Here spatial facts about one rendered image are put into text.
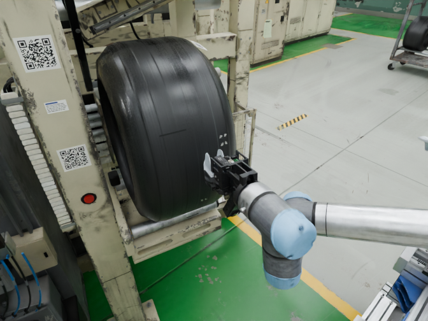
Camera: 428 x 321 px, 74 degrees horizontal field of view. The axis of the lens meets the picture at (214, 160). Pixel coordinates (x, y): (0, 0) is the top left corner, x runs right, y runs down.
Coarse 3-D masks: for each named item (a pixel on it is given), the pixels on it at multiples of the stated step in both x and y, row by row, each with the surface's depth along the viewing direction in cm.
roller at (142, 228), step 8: (200, 208) 107; (208, 208) 109; (184, 216) 105; (192, 216) 107; (136, 224) 101; (144, 224) 100; (152, 224) 101; (160, 224) 102; (168, 224) 103; (136, 232) 98; (144, 232) 99
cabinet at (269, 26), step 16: (256, 0) 463; (272, 0) 482; (288, 0) 508; (256, 16) 475; (272, 16) 499; (288, 16) 527; (256, 32) 492; (272, 32) 518; (256, 48) 509; (272, 48) 538; (256, 64) 531
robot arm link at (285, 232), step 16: (272, 192) 54; (256, 208) 52; (272, 208) 50; (288, 208) 50; (256, 224) 52; (272, 224) 48; (288, 224) 47; (304, 224) 46; (272, 240) 48; (288, 240) 46; (304, 240) 47; (288, 256) 48
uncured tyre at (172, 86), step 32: (96, 64) 88; (128, 64) 72; (160, 64) 74; (192, 64) 77; (128, 96) 70; (160, 96) 71; (192, 96) 74; (224, 96) 80; (128, 128) 70; (160, 128) 70; (192, 128) 73; (224, 128) 77; (128, 160) 76; (160, 160) 71; (192, 160) 75; (128, 192) 104; (160, 192) 76; (192, 192) 81
